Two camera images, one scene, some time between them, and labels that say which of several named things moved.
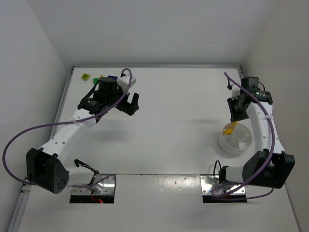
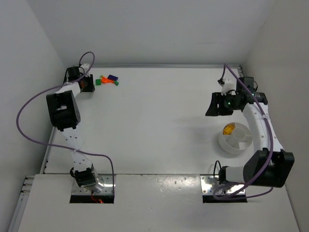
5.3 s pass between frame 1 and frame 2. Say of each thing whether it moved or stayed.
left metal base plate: stayed
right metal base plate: stayed
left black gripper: moved
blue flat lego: stayed
